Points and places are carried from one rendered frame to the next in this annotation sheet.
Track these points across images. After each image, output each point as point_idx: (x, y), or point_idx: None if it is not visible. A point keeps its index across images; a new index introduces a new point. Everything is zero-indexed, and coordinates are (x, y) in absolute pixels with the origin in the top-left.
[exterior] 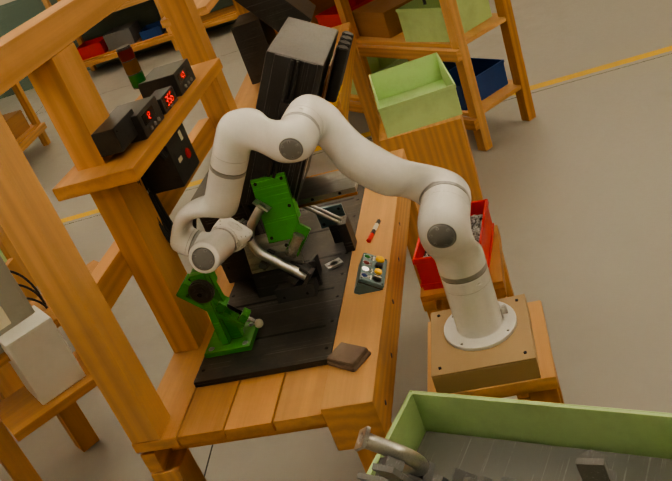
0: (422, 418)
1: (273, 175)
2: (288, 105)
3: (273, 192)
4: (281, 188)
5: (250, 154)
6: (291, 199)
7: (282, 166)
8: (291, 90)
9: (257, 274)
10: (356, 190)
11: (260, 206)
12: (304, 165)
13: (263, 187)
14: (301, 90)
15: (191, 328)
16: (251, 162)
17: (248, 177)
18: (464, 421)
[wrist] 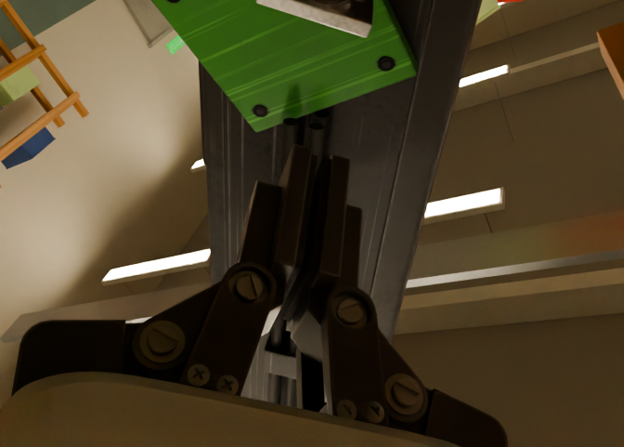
0: None
1: (290, 138)
2: (271, 372)
3: (279, 43)
4: (244, 69)
5: (419, 177)
6: (174, 27)
7: (273, 139)
8: (272, 397)
9: None
10: None
11: (311, 18)
12: (201, 117)
13: (338, 57)
14: (255, 362)
15: None
16: (415, 143)
17: (433, 67)
18: None
